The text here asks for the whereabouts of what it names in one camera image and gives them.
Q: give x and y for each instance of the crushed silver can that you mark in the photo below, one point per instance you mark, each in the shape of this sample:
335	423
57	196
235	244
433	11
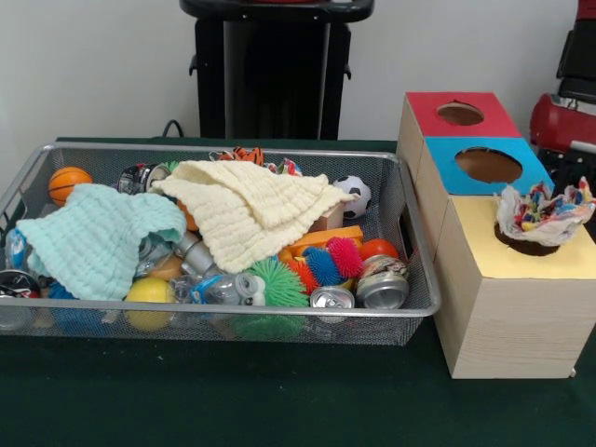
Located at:
382	284

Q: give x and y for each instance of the cream knitted cloth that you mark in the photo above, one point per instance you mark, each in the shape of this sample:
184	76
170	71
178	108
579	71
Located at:
251	209

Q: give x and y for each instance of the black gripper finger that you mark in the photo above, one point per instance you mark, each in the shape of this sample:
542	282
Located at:
587	168

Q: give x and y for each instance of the dark green tablecloth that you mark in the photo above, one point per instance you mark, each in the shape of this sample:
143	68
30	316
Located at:
233	396

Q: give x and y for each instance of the silver mesh bin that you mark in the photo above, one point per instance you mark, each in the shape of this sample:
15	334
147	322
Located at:
396	205

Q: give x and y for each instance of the mint knitted cloth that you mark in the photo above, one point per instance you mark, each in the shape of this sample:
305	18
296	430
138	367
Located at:
93	237

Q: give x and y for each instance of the small soccer ball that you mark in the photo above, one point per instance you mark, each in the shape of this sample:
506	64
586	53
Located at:
354	195

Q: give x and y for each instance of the yellow ball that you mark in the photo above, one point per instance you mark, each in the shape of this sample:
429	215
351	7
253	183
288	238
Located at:
151	293

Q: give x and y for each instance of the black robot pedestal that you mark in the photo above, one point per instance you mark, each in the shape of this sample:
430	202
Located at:
279	79

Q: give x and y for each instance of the orange toy block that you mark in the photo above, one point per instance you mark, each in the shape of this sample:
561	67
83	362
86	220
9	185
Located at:
335	235

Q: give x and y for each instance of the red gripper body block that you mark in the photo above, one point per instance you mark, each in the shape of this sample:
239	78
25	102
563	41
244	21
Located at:
559	123

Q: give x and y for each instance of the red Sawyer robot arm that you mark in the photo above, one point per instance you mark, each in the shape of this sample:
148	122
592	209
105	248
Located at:
579	56

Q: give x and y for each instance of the wooden box with three holes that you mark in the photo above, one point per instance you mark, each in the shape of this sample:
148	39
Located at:
512	326

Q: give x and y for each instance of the small orange basketball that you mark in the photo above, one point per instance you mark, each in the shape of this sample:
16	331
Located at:
67	184

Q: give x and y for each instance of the red ball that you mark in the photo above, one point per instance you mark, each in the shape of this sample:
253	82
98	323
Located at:
379	249

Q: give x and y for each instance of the green spiky ball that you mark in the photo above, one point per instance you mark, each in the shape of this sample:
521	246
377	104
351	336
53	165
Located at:
274	284

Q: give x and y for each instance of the pink blue red spiky toy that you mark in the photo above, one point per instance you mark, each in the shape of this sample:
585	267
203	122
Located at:
326	263

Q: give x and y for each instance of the colourful patterned white cloth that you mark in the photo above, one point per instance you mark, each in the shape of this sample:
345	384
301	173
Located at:
540	219

